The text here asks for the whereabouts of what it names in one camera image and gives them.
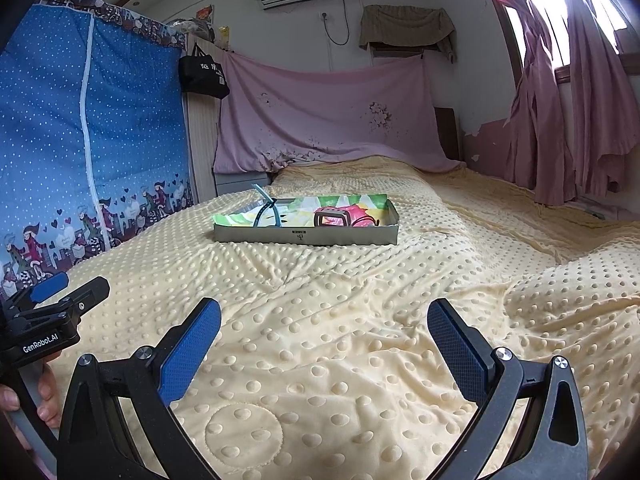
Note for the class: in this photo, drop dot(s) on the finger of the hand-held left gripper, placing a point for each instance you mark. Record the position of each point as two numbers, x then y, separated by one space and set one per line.
50 285
87 297

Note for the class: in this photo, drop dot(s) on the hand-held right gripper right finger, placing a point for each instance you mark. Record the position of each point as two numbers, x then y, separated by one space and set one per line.
457 350

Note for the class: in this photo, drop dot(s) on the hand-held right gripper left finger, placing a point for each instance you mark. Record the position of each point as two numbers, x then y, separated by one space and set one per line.
192 347

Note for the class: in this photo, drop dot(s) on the colourful shallow cardboard tray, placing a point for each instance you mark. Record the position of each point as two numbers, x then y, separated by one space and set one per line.
300 236

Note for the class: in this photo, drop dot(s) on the grey link watch band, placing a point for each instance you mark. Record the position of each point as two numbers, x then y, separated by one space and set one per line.
332 208

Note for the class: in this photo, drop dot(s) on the person's left hand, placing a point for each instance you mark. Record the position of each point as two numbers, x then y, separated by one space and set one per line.
50 405

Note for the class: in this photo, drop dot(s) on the yellow dotted blanket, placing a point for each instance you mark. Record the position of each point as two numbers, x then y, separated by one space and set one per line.
350 335

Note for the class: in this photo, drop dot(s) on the colourful crayon drawing paper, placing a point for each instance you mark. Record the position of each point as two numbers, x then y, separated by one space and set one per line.
237 217

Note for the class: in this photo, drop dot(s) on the blue fabric wardrobe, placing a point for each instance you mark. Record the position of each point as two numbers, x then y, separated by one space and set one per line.
50 135

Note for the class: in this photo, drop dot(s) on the light wooden cabinet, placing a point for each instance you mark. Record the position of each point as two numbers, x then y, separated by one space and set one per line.
202 150

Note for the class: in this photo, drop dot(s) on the dark wooden headboard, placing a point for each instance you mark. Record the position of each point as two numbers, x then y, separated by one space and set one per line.
447 130

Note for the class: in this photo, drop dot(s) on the pink curtain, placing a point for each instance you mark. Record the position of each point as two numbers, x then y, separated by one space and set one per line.
550 135

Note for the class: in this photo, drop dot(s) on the black tote bag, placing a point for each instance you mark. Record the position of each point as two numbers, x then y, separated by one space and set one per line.
202 75

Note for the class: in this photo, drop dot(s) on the pink embroidered sheet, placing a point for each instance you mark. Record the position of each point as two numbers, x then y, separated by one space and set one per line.
310 110

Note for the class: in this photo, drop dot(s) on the pile of bags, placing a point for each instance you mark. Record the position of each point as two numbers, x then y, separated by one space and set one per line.
190 27

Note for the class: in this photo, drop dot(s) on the brown cloth cover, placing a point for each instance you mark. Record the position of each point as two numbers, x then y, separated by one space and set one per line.
405 25

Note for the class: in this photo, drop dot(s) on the grey bed frame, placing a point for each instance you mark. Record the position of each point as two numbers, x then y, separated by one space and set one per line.
240 182

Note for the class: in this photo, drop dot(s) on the red wall poster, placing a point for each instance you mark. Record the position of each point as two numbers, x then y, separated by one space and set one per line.
205 14

